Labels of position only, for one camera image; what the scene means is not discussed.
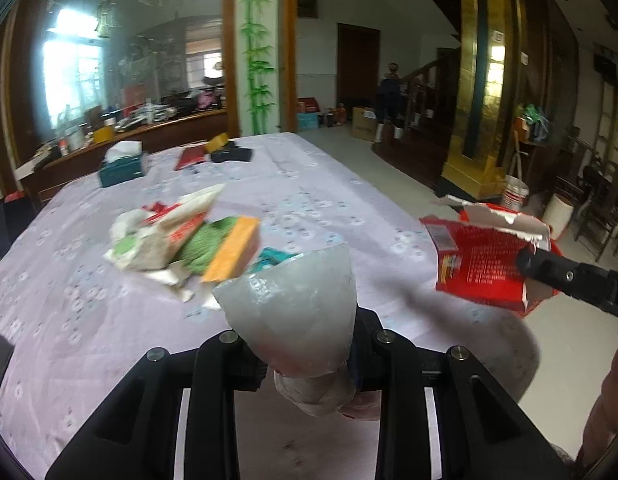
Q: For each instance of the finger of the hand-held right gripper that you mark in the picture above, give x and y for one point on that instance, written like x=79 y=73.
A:
x=564 y=275

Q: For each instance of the pile of colourful boxes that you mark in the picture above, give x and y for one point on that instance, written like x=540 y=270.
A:
x=309 y=115

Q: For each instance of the red snack packet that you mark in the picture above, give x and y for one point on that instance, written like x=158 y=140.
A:
x=479 y=260

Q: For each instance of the white and red wrapper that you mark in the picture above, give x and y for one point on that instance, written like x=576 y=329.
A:
x=154 y=245

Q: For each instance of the yellow box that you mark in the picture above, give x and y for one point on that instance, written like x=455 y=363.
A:
x=217 y=142

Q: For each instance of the orange packet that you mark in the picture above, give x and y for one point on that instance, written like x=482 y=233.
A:
x=231 y=252

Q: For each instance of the red booklet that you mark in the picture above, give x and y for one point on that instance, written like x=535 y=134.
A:
x=190 y=158

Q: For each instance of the cardboard box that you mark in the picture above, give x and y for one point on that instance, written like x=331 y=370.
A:
x=362 y=124

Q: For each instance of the white round bin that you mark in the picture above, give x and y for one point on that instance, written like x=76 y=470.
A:
x=556 y=215

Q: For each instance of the translucent plastic wrapper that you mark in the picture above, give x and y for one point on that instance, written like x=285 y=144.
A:
x=294 y=310

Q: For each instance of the white bucket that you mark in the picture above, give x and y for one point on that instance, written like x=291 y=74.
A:
x=515 y=195

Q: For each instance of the wooden staircase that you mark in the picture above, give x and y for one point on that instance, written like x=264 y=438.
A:
x=414 y=150

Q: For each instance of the black pouch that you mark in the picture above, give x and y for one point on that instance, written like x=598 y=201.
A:
x=232 y=154

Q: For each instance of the teal tissue box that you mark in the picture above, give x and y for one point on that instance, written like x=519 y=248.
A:
x=121 y=167

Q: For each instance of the teal packet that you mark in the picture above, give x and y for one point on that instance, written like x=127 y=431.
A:
x=269 y=259

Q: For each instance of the brown wooden door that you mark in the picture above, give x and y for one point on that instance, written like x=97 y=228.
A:
x=358 y=65

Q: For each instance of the golden pillar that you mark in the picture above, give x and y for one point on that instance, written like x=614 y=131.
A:
x=476 y=110

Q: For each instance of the green plastic bag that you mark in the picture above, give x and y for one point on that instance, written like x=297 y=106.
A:
x=534 y=120

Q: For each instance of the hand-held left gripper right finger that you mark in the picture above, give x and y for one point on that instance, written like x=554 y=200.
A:
x=389 y=365

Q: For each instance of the lilac printed tablecloth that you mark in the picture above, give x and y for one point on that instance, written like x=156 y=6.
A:
x=314 y=195

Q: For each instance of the dark bag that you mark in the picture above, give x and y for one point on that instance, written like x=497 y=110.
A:
x=9 y=225

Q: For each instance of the large wall mirror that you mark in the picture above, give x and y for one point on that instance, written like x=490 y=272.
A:
x=129 y=35

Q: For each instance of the wooden chair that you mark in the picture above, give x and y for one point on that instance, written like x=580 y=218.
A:
x=601 y=200

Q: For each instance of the bamboo painted pillar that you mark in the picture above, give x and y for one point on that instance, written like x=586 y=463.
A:
x=256 y=60

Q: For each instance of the cluttered wooden sideboard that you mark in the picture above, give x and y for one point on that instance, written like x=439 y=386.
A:
x=154 y=132

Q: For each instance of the person's right forearm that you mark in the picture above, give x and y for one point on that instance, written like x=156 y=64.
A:
x=606 y=410

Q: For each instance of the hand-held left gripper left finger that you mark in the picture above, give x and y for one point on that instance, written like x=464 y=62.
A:
x=214 y=370

